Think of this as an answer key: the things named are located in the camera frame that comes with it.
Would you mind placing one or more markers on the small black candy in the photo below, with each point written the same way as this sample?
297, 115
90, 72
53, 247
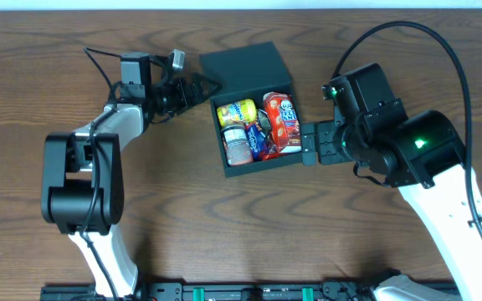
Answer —
264, 122

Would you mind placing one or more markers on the red candy bag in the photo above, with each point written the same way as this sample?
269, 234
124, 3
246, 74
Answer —
270, 150

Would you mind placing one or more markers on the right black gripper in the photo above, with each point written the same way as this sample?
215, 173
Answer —
320, 140

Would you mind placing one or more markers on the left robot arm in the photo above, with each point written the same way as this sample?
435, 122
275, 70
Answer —
82, 187

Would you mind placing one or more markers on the yellow snack cup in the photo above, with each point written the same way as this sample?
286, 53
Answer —
243, 111

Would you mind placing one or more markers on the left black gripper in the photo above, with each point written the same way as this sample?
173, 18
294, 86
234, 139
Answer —
183, 94

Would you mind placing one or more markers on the dark green open box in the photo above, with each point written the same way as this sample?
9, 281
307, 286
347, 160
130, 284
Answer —
248, 73

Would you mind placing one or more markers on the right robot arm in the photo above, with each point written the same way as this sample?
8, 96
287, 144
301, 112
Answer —
425, 159

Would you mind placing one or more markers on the blue Eclipse mints box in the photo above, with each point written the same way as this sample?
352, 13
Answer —
257, 140

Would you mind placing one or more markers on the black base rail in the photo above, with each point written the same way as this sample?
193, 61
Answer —
388, 285

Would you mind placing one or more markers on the Hello Panda biscuit box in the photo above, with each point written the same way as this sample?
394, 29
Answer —
284, 122

